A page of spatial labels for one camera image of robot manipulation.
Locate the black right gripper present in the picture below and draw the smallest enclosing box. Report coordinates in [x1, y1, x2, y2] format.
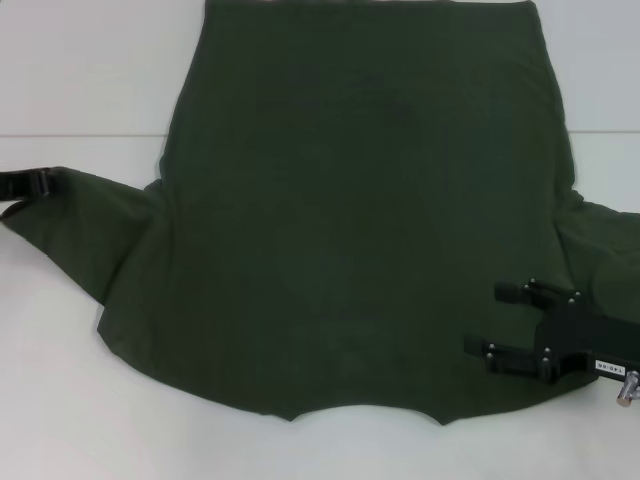
[462, 277, 640, 386]

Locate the dark green shirt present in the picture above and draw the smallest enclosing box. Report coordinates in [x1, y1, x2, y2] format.
[0, 0, 640, 427]

